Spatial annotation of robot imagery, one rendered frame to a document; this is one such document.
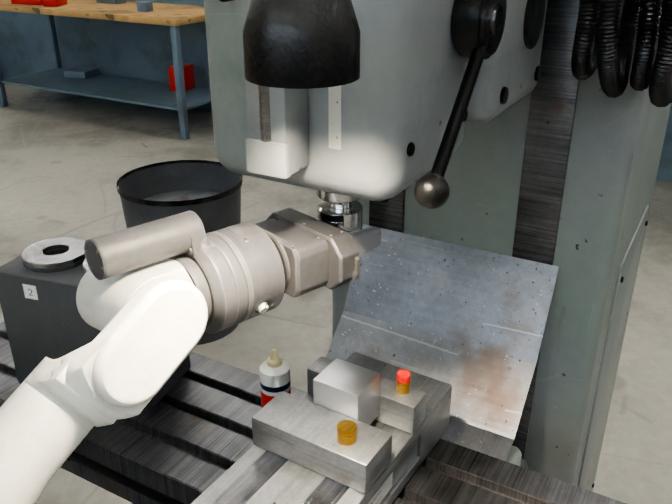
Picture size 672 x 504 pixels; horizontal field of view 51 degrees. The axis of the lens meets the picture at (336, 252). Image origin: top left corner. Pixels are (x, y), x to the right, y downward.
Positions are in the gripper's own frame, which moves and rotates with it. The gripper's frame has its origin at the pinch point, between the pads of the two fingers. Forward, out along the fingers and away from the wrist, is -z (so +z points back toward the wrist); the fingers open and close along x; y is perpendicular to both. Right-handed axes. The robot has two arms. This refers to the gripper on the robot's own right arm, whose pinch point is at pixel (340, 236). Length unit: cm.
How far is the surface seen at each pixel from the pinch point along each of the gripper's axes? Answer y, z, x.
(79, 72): 92, -221, 568
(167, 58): 79, -278, 513
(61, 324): 19.7, 17.4, 35.9
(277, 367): 22.8, -0.6, 12.1
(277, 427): 20.8, 8.5, 0.6
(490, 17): -22.5, -7.0, -11.3
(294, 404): 20.7, 4.6, 2.4
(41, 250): 11.9, 15.7, 43.6
